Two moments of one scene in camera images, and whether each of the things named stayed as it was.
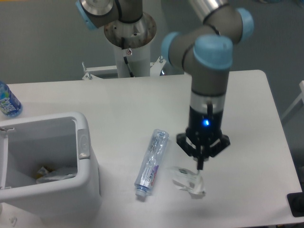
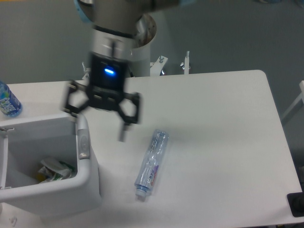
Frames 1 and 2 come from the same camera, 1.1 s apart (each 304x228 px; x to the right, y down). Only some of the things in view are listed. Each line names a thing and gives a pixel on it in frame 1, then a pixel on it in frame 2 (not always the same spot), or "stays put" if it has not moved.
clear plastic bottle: (152, 159) stays put
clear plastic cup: (191, 182) to (53, 169)
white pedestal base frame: (156, 68) stays put
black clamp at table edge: (296, 203) stays put
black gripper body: (204, 126) to (107, 82)
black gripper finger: (223, 143) to (128, 105)
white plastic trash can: (28, 143) stays put
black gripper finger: (182, 140) to (78, 98)
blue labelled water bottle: (9, 103) stays put
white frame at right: (300, 97) stays put
